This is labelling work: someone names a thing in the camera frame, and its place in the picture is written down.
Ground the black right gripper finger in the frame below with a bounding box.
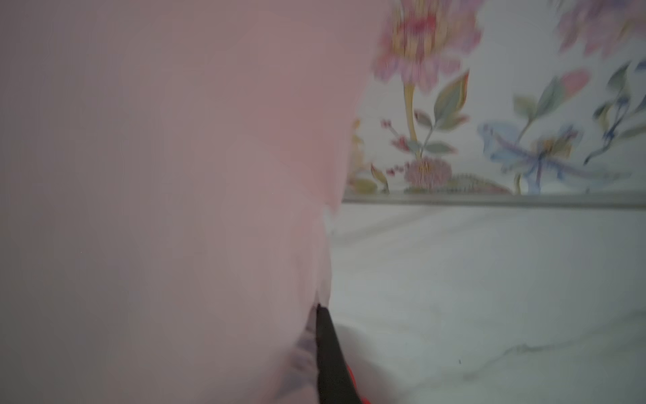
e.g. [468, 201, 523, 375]
[316, 305, 361, 404]

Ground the pink plastic bag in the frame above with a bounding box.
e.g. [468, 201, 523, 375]
[1, 1, 391, 403]

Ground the red flower-shaped plate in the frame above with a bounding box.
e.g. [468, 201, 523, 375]
[347, 365, 371, 404]

